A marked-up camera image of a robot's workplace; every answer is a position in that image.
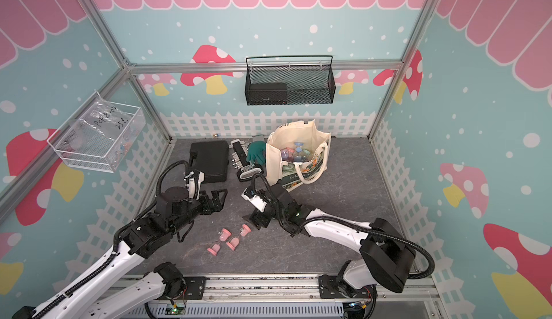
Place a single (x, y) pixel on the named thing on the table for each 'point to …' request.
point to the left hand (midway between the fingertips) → (217, 195)
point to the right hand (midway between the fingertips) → (250, 207)
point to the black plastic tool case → (211, 158)
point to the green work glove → (256, 151)
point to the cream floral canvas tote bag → (296, 154)
